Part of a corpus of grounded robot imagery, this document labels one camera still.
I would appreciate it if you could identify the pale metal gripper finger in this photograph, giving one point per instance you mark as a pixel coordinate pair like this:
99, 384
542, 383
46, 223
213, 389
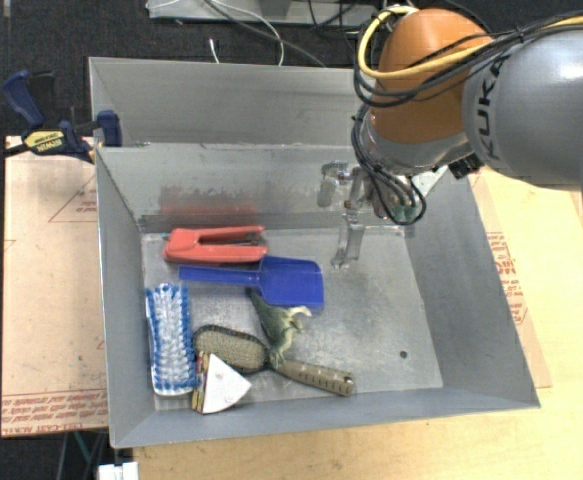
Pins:
327, 192
350, 245

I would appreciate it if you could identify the blue plastic scoop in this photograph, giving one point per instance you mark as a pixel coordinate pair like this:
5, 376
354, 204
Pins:
291, 283

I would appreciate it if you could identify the grey metal bin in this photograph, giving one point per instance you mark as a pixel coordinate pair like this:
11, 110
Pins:
371, 328

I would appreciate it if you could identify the green toy dinosaur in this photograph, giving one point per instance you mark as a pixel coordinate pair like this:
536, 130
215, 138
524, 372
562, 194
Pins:
277, 325

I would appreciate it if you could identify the red stapler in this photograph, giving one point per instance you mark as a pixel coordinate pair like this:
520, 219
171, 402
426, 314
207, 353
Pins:
191, 250

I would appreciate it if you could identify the olive hairbrush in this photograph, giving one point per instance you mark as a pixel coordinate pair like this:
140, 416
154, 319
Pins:
231, 350

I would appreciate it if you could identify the white wedge-shaped box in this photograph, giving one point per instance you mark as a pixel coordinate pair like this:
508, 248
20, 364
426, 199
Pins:
221, 385

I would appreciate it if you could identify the blue and white scrub brush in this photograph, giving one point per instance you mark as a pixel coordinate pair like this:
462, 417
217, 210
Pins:
171, 340

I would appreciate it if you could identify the brown cardboard board red print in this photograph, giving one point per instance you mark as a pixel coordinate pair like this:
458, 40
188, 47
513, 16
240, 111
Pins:
51, 278

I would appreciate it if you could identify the black cylinder on white bracket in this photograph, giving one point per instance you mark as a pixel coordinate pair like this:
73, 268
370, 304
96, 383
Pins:
428, 180

